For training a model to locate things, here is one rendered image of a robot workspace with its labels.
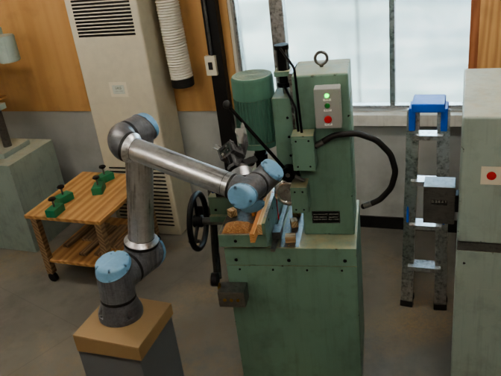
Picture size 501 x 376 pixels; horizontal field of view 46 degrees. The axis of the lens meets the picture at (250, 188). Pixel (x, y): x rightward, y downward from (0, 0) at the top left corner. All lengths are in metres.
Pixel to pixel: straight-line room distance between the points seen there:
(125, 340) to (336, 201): 1.04
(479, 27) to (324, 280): 1.70
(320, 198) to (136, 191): 0.77
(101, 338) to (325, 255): 0.99
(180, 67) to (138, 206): 1.68
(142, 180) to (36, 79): 2.54
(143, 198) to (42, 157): 2.26
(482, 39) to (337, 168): 1.41
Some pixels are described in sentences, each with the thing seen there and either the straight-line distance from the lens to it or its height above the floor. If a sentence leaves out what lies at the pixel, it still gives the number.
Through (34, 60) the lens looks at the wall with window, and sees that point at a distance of 4.78.
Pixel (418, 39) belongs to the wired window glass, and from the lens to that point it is 3.80.
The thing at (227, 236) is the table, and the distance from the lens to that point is 2.51.
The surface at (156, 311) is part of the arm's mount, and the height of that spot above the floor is 0.61.
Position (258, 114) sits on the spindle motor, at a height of 1.36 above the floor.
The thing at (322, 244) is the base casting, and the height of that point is 0.80.
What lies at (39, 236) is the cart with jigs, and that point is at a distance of 4.06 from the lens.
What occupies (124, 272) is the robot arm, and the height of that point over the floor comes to 0.86.
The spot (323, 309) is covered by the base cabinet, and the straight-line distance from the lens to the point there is 2.72.
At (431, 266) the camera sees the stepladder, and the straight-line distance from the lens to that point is 3.37.
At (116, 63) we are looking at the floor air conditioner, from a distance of 4.04.
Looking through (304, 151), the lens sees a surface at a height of 1.23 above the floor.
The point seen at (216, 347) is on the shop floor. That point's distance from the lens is 3.34.
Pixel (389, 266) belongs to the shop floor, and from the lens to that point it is 3.84.
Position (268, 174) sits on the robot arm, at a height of 1.30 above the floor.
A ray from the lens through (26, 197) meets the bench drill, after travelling 4.53.
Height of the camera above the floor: 2.16
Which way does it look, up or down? 26 degrees down
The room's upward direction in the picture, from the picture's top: 7 degrees counter-clockwise
